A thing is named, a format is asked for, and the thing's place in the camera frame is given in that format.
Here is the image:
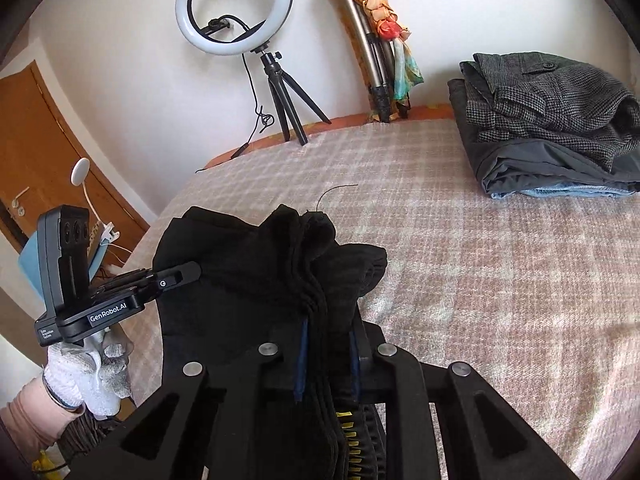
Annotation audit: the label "white ring light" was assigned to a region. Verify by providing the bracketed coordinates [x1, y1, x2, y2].
[175, 0, 294, 56]

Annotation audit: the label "wooden door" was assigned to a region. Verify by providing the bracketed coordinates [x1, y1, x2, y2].
[0, 60, 151, 256]

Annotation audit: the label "black mini tripod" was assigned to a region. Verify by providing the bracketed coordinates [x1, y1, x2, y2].
[250, 47, 332, 147]

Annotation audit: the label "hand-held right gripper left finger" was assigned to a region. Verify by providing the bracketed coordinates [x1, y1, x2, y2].
[70, 320, 312, 480]

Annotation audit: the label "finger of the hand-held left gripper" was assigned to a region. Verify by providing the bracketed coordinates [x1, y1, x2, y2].
[92, 261, 202, 305]

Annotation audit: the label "person's left forearm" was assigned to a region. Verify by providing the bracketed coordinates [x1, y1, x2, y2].
[0, 375, 85, 456]

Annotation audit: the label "black pants with yellow stripes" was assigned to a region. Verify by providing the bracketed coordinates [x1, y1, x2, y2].
[151, 185, 391, 480]

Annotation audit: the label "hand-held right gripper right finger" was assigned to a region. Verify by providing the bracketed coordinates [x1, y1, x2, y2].
[349, 320, 581, 480]

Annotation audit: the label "light blue folded jeans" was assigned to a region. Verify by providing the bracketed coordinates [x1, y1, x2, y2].
[490, 185, 633, 200]

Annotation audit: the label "light blue chair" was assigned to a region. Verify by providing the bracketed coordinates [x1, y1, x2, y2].
[19, 237, 108, 286]

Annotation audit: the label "orange patterned mattress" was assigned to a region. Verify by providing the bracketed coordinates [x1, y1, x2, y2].
[195, 102, 456, 175]

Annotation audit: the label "folded metal tripod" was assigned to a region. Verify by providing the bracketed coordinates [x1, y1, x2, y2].
[327, 0, 401, 123]

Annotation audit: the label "white clip lamp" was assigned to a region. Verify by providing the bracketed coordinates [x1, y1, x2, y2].
[70, 158, 121, 248]

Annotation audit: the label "grey tweed folded garment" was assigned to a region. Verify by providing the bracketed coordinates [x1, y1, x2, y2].
[460, 51, 640, 173]

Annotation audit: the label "folded tripod with cloth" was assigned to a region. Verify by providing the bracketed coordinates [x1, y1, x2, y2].
[330, 0, 425, 111]

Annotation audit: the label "dark grey folded garment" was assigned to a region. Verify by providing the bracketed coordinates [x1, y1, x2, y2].
[447, 78, 640, 195]

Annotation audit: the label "metal door handle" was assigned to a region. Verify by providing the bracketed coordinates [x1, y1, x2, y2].
[7, 187, 31, 218]

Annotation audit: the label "beige plaid blanket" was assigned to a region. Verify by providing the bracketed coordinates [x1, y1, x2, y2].
[117, 119, 640, 480]

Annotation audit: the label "black power cable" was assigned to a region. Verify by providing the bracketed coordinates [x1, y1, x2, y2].
[231, 52, 276, 161]

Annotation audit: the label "wicker basket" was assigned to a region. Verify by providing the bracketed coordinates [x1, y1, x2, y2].
[57, 410, 136, 467]

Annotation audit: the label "yellow bag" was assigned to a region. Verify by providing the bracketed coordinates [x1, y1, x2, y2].
[32, 450, 71, 480]

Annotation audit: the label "person's left hand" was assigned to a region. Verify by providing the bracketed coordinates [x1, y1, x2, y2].
[42, 327, 134, 420]

